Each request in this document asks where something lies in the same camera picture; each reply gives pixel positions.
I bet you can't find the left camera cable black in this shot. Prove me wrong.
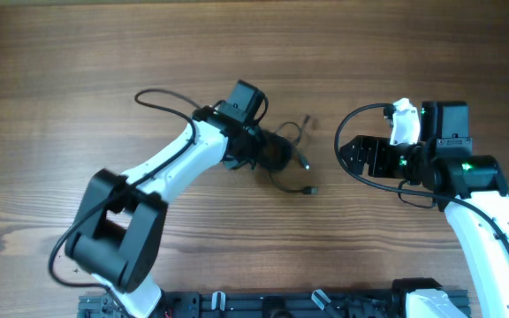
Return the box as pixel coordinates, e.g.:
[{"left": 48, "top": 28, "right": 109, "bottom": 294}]
[{"left": 48, "top": 112, "right": 199, "bottom": 317}]

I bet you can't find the right camera cable black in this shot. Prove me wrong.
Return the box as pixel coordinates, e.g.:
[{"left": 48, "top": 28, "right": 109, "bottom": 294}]
[{"left": 333, "top": 102, "right": 509, "bottom": 318}]

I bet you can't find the black micro USB cable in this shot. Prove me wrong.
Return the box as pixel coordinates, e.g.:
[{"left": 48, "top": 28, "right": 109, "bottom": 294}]
[{"left": 274, "top": 114, "right": 313, "bottom": 171}]

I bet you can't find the camera cable black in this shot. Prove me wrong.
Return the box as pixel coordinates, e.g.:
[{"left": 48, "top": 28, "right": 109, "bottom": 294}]
[
  {"left": 48, "top": 112, "right": 199, "bottom": 317},
  {"left": 333, "top": 102, "right": 509, "bottom": 318}
]

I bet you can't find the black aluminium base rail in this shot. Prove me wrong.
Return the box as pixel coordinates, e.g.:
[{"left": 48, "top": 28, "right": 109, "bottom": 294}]
[{"left": 77, "top": 289, "right": 472, "bottom": 318}]

